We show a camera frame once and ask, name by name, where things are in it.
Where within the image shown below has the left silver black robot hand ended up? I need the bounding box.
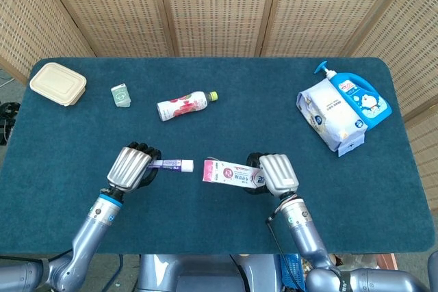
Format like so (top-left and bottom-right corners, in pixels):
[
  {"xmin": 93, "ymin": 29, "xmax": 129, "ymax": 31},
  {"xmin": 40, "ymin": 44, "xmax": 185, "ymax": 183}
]
[{"xmin": 106, "ymin": 141, "xmax": 162, "ymax": 193}]

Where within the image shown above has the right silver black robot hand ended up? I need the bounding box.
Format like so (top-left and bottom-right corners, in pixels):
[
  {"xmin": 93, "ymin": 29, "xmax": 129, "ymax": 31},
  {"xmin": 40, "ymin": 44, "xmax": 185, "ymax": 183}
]
[{"xmin": 241, "ymin": 152, "xmax": 299, "ymax": 199}]

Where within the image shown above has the purple toothpaste tube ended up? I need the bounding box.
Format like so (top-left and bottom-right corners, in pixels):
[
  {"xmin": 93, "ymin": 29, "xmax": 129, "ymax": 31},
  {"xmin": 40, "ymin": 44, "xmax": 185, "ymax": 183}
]
[{"xmin": 147, "ymin": 158, "xmax": 194, "ymax": 173}]

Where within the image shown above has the white pink toothpaste box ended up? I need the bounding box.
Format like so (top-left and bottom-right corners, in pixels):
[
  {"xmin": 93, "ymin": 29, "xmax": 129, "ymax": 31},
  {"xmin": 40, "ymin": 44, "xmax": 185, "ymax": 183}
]
[{"xmin": 202, "ymin": 159, "xmax": 267, "ymax": 189}]

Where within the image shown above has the small green tissue packet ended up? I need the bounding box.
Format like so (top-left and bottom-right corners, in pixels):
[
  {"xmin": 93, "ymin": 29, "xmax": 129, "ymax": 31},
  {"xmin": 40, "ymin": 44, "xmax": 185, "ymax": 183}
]
[{"xmin": 110, "ymin": 83, "xmax": 132, "ymax": 109}]

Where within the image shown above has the white tissue pack bag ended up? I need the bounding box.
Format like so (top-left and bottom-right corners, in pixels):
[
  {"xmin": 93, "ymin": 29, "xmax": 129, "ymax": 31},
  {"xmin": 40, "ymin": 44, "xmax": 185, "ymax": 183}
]
[{"xmin": 296, "ymin": 78, "xmax": 369, "ymax": 158}]

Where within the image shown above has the peach drink bottle green cap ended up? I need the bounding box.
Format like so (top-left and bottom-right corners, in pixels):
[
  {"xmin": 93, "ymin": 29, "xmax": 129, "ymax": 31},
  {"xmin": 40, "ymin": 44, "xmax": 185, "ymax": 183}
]
[{"xmin": 156, "ymin": 90, "xmax": 219, "ymax": 122}]

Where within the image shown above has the teal table cloth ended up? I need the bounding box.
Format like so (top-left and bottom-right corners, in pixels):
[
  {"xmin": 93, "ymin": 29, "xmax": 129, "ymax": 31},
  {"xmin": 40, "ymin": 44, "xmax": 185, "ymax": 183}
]
[{"xmin": 0, "ymin": 57, "xmax": 431, "ymax": 255}]

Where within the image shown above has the blue plastic basket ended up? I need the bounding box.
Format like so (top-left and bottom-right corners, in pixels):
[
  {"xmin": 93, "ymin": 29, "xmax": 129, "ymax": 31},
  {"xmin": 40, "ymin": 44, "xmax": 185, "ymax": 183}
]
[{"xmin": 279, "ymin": 253, "xmax": 305, "ymax": 289}]

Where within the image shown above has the beige lidded food container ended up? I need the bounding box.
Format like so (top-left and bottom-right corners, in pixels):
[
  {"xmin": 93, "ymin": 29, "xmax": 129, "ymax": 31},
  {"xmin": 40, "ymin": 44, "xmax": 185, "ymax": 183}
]
[{"xmin": 29, "ymin": 62, "xmax": 88, "ymax": 107}]

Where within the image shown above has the blue pump detergent bottle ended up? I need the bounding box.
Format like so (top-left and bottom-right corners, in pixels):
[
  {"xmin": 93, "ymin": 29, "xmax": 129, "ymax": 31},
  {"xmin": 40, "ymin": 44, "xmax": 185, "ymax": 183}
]
[{"xmin": 313, "ymin": 60, "xmax": 393, "ymax": 131}]

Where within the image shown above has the grey blue robot torso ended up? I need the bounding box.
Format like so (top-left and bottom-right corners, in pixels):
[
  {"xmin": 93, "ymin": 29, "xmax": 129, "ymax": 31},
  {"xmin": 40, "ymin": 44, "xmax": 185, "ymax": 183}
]
[{"xmin": 136, "ymin": 254, "xmax": 309, "ymax": 292}]

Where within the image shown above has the black floor device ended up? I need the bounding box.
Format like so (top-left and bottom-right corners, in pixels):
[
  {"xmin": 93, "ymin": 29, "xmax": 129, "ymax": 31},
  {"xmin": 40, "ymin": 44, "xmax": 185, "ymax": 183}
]
[{"xmin": 0, "ymin": 101, "xmax": 20, "ymax": 146}]

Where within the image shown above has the bamboo folding screen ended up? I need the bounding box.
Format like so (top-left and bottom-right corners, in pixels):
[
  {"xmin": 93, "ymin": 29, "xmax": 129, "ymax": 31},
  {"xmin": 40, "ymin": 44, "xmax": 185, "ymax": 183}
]
[{"xmin": 0, "ymin": 0, "xmax": 438, "ymax": 211}]

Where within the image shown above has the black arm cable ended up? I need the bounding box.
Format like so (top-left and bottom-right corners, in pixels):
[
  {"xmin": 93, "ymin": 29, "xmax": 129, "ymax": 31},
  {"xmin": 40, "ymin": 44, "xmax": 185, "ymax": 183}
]
[{"xmin": 266, "ymin": 215, "xmax": 302, "ymax": 292}]

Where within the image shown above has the blue cable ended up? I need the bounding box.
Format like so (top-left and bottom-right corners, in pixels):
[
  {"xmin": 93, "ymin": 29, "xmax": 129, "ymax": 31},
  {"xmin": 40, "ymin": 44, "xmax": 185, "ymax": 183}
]
[{"xmin": 101, "ymin": 254, "xmax": 125, "ymax": 292}]

